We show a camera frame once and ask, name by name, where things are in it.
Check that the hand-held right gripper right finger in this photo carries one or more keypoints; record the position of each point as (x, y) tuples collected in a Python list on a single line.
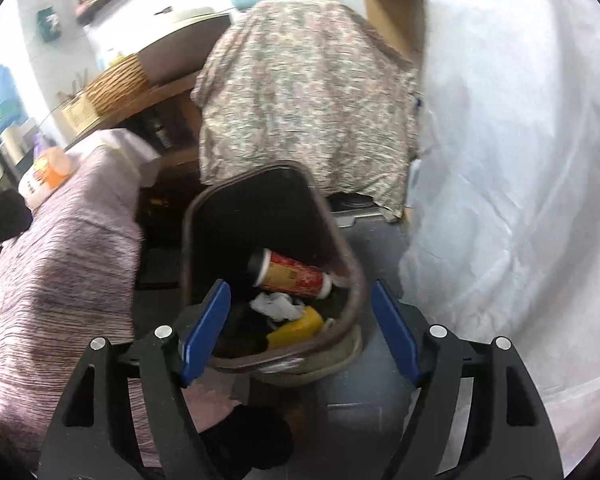
[(395, 330)]

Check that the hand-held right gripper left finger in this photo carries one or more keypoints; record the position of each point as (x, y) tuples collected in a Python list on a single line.
[(205, 330)]

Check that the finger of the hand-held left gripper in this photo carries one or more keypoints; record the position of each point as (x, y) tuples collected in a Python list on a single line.
[(2, 217)]

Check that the orange juice carton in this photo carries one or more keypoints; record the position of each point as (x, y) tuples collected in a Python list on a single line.
[(50, 170)]

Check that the white tissue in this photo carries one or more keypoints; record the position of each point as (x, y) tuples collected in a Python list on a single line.
[(277, 306)]

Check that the red canister with white lid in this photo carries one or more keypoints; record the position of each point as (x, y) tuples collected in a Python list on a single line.
[(292, 275)]

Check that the brown plastic trash bin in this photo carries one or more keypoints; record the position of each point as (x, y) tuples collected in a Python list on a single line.
[(260, 220)]

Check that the white paper cup sleeve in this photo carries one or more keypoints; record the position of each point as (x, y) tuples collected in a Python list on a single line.
[(19, 140)]

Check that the person's dark trouser leg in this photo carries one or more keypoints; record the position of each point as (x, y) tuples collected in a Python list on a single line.
[(245, 440)]

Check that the beige chopstick holder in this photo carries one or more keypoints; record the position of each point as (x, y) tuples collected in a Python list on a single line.
[(80, 107)]

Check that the woven basket sink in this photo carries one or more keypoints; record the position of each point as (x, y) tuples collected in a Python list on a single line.
[(117, 85)]

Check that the white cover cloth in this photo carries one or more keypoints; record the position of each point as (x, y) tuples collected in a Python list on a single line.
[(510, 185)]

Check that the dark wooden counter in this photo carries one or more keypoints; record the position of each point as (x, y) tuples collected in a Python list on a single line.
[(175, 110)]

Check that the floral paisley cloth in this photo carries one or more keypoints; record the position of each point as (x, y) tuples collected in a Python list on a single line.
[(305, 105)]

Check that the light wooden cabinet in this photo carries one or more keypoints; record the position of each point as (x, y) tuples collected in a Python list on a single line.
[(395, 5)]

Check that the green wall packet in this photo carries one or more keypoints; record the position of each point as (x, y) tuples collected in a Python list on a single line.
[(48, 24)]

